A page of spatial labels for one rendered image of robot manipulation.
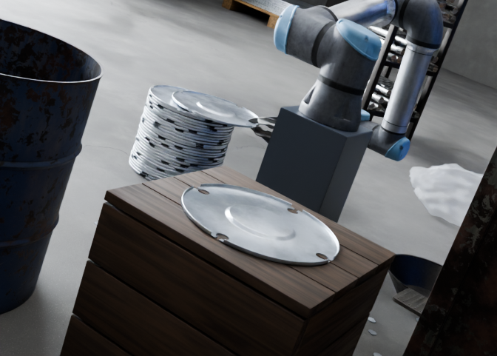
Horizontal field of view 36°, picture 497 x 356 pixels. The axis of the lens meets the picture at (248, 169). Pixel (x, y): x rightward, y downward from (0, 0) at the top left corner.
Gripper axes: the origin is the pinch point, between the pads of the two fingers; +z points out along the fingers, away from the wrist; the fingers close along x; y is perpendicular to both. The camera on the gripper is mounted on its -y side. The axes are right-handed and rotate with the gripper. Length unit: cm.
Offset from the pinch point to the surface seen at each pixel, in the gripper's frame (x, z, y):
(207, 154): 11.8, 9.0, 10.1
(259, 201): -10, -16, 96
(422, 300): 9, -57, 66
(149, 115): 6.5, 29.9, 10.2
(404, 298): 9, -52, 69
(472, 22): -28, -128, -632
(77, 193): 25, 35, 43
